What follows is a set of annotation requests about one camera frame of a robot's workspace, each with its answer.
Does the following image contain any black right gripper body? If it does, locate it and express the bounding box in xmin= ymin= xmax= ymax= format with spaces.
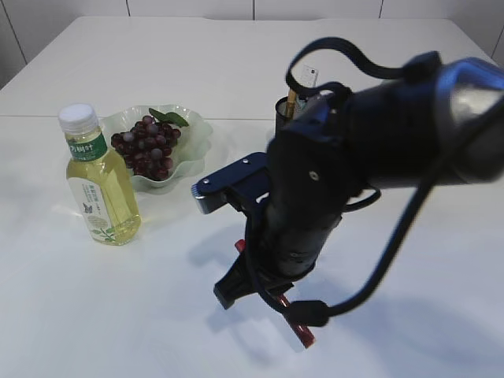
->
xmin=252 ymin=188 xmax=343 ymax=284

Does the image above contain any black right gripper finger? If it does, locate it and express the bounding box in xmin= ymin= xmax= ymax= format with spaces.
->
xmin=264 ymin=281 xmax=294 ymax=298
xmin=213 ymin=255 xmax=257 ymax=309

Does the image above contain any red glitter pen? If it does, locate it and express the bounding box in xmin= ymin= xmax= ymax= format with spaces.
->
xmin=235 ymin=239 xmax=316 ymax=349

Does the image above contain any gold glitter pen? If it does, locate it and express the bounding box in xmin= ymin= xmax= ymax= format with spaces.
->
xmin=285 ymin=89 xmax=297 ymax=120

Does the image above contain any clear plastic ruler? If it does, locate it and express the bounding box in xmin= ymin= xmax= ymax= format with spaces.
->
xmin=299 ymin=65 xmax=319 ymax=88

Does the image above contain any purple artificial grape bunch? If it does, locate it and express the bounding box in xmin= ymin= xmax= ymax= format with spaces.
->
xmin=110 ymin=108 xmax=189 ymax=182

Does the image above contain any yellow tea bottle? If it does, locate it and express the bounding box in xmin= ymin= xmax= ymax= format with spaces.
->
xmin=58 ymin=103 xmax=141 ymax=246

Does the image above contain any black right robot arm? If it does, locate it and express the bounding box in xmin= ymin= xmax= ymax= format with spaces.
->
xmin=194 ymin=37 xmax=503 ymax=327

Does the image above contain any black mesh pen holder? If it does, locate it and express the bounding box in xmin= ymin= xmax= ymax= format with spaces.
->
xmin=275 ymin=97 xmax=300 ymax=132

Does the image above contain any green wavy glass plate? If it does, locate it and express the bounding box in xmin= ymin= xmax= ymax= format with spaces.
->
xmin=100 ymin=104 xmax=213 ymax=191

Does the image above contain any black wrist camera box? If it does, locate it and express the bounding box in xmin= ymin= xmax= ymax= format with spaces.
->
xmin=191 ymin=152 xmax=270 ymax=214

